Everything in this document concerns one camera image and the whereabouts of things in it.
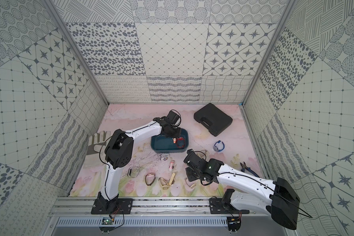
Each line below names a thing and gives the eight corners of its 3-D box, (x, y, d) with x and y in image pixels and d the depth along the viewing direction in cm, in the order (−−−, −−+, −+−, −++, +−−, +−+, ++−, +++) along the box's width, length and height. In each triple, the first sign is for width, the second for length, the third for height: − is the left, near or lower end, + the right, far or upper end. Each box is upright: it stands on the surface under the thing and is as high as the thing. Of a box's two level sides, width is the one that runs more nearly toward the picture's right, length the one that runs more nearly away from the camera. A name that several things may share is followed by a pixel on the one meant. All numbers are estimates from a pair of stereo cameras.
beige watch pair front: (161, 191, 81) (160, 189, 77) (159, 180, 85) (158, 177, 81) (178, 185, 83) (177, 183, 79) (175, 174, 87) (174, 172, 83)
